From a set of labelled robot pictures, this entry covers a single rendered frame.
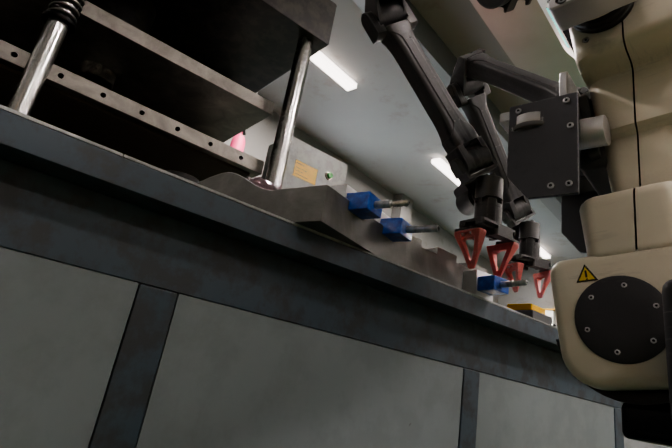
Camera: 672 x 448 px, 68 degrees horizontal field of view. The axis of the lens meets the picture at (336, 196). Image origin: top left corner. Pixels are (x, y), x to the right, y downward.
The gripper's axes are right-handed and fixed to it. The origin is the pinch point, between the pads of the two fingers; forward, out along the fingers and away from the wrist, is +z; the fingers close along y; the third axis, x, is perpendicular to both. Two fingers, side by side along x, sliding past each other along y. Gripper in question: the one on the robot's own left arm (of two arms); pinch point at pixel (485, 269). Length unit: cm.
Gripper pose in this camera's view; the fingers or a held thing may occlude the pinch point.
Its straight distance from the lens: 105.2
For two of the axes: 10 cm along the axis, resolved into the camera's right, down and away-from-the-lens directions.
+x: 5.6, -2.1, -8.0
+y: -8.1, -3.2, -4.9
